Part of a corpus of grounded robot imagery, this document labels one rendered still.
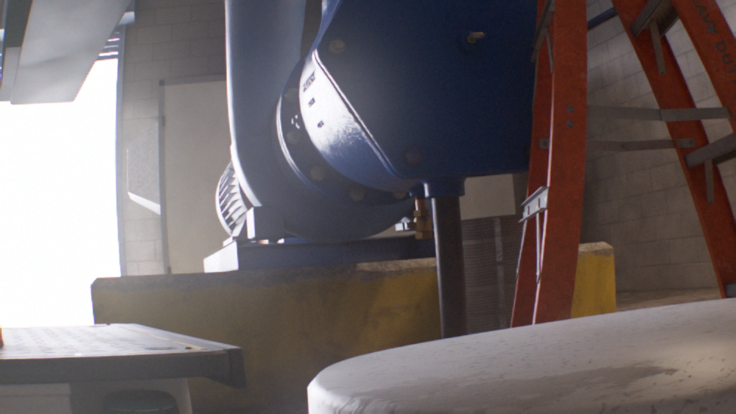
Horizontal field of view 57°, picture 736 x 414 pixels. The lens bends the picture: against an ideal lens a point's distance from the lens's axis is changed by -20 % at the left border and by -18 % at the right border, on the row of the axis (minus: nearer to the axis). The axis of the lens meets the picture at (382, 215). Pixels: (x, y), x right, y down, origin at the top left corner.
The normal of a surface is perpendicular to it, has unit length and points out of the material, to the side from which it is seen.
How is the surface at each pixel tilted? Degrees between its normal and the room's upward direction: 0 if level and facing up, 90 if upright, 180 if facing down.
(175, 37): 90
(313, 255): 90
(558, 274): 86
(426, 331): 90
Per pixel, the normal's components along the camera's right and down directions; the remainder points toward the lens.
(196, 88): 0.26, -0.08
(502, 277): -0.29, -0.04
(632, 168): -0.96, 0.06
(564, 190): -0.07, -0.12
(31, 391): 0.51, -0.09
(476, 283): -0.65, 0.00
